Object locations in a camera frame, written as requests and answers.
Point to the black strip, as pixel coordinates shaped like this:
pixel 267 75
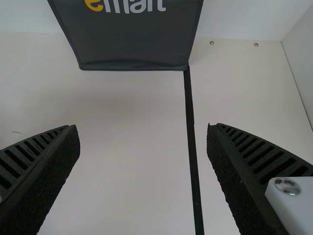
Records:
pixel 193 147

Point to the dark grey bag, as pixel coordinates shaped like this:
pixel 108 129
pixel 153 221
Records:
pixel 127 36

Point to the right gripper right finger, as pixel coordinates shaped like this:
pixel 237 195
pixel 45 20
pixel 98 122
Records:
pixel 244 176

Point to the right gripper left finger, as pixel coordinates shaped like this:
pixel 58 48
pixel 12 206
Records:
pixel 36 176

